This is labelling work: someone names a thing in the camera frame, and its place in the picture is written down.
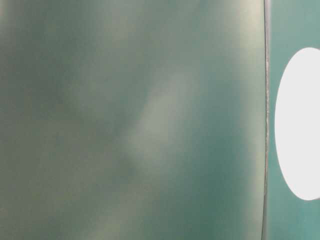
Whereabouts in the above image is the white round ceiling light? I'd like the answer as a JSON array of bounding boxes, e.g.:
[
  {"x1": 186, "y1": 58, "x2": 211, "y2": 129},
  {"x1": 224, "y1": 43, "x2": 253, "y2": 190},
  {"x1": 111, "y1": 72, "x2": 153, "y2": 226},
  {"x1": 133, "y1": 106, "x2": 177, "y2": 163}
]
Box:
[{"x1": 274, "y1": 47, "x2": 320, "y2": 201}]

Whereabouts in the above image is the grey ceiling seam strip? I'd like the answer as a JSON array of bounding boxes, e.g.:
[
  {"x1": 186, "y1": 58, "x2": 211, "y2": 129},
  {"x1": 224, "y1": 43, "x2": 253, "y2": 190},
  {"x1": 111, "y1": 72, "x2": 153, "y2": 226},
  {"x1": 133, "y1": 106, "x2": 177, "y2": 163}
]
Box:
[{"x1": 261, "y1": 0, "x2": 271, "y2": 240}]

